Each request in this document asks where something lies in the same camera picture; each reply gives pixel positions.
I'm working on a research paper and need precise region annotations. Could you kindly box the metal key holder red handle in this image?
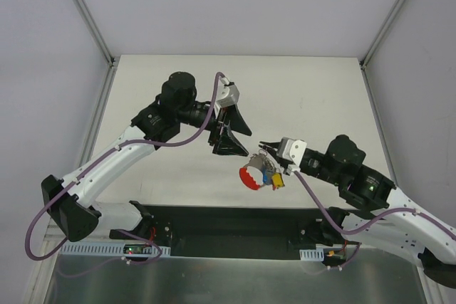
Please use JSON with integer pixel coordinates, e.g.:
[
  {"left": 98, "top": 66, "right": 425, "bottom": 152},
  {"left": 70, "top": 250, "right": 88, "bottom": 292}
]
[{"left": 239, "top": 153, "right": 274, "bottom": 191}]

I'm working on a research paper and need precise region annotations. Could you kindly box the left white cable duct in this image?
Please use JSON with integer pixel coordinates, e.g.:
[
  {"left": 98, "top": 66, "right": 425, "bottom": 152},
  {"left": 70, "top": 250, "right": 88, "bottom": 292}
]
[{"left": 59, "top": 242, "right": 160, "bottom": 258}]

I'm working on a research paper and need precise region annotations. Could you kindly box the yellow key tag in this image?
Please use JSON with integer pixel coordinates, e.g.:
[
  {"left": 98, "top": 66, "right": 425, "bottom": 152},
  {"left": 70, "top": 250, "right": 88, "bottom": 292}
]
[{"left": 271, "top": 172, "right": 284, "bottom": 190}]

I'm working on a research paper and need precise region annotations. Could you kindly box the right white cable duct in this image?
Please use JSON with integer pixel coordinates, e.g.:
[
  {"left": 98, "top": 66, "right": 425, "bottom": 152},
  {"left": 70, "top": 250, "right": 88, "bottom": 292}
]
[{"left": 299, "top": 248, "right": 325, "bottom": 262}]

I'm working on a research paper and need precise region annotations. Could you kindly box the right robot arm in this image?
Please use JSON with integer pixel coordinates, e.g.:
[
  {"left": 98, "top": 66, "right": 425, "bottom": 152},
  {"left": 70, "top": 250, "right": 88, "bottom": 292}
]
[{"left": 259, "top": 135, "right": 455, "bottom": 288}]

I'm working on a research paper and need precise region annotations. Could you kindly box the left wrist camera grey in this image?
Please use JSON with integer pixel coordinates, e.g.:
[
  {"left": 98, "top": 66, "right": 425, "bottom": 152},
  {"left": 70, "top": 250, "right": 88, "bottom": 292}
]
[{"left": 214, "top": 82, "right": 240, "bottom": 109}]

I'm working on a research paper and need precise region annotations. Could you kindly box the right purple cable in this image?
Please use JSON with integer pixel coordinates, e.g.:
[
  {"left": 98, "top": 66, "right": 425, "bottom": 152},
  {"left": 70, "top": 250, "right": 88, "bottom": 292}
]
[{"left": 290, "top": 168, "right": 456, "bottom": 241}]

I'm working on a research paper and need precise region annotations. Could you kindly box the white cable duct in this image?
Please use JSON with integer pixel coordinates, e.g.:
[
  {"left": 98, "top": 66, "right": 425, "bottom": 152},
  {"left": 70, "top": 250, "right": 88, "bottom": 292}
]
[
  {"left": 299, "top": 248, "right": 325, "bottom": 262},
  {"left": 59, "top": 242, "right": 160, "bottom": 258}
]

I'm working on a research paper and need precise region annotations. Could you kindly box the aluminium frame post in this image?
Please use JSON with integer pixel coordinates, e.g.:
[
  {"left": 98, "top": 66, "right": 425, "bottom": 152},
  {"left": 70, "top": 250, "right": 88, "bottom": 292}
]
[
  {"left": 360, "top": 0, "right": 408, "bottom": 70},
  {"left": 73, "top": 0, "right": 116, "bottom": 67}
]

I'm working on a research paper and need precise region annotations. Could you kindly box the blue key tag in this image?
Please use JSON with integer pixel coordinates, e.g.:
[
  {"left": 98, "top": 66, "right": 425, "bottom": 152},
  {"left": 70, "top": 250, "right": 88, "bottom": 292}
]
[{"left": 262, "top": 172, "right": 271, "bottom": 186}]

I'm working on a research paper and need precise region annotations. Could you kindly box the right aluminium frame post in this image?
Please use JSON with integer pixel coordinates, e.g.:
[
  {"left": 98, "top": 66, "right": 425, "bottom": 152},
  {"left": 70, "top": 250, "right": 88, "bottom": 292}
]
[{"left": 360, "top": 0, "right": 408, "bottom": 70}]

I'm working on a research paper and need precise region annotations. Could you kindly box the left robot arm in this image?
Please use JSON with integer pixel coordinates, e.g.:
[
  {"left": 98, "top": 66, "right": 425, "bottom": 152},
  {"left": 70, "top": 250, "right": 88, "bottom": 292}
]
[{"left": 41, "top": 72, "right": 252, "bottom": 242}]

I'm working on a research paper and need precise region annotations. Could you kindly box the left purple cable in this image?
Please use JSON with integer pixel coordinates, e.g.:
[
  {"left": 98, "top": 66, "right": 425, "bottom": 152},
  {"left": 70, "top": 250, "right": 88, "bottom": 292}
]
[{"left": 24, "top": 71, "right": 229, "bottom": 261}]

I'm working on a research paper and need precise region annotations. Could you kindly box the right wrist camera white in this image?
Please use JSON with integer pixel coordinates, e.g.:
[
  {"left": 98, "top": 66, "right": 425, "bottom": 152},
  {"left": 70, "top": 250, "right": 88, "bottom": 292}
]
[{"left": 278, "top": 137, "right": 307, "bottom": 154}]

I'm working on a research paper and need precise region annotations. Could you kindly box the purple cable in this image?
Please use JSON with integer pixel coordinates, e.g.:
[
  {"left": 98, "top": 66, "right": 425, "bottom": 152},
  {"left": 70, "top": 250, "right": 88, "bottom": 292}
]
[
  {"left": 290, "top": 168, "right": 456, "bottom": 241},
  {"left": 24, "top": 71, "right": 229, "bottom": 261}
]

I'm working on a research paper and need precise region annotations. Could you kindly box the left aluminium frame post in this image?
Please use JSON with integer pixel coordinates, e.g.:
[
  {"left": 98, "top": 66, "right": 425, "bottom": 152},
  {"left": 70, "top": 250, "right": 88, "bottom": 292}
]
[{"left": 73, "top": 0, "right": 116, "bottom": 67}]

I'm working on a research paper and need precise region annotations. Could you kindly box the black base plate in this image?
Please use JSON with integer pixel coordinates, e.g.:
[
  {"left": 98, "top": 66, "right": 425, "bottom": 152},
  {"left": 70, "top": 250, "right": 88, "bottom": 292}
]
[{"left": 131, "top": 205, "right": 346, "bottom": 260}]

